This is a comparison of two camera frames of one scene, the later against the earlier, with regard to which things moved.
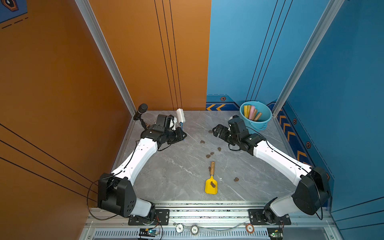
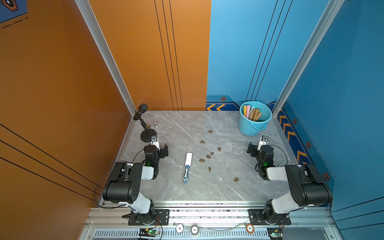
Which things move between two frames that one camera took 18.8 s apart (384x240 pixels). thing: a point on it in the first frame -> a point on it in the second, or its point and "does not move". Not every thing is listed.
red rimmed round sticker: (249, 228) does not move
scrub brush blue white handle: (181, 117) -> (188, 163)
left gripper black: (180, 136) -> (162, 154)
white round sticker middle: (194, 229) does not move
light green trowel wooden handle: (258, 117) does not move
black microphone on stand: (142, 108) does not move
